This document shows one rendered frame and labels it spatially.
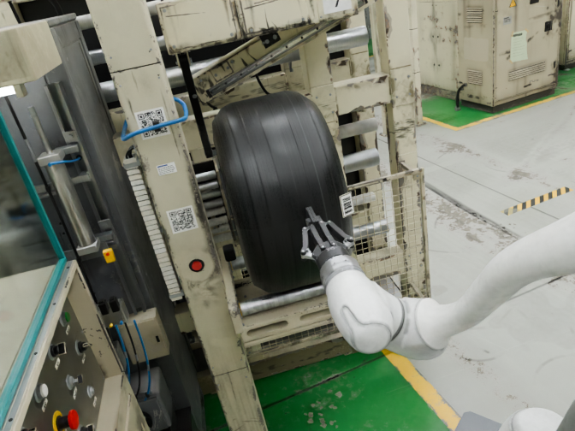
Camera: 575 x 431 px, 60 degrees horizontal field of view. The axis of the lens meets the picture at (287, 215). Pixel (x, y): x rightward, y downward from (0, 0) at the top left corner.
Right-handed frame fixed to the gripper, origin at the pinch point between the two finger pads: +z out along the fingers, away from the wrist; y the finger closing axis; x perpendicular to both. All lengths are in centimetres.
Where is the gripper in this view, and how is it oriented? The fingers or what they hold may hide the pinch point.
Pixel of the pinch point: (312, 219)
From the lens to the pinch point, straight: 123.0
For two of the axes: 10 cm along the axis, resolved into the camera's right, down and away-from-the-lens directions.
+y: -9.6, 2.5, -1.1
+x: 1.4, 8.1, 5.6
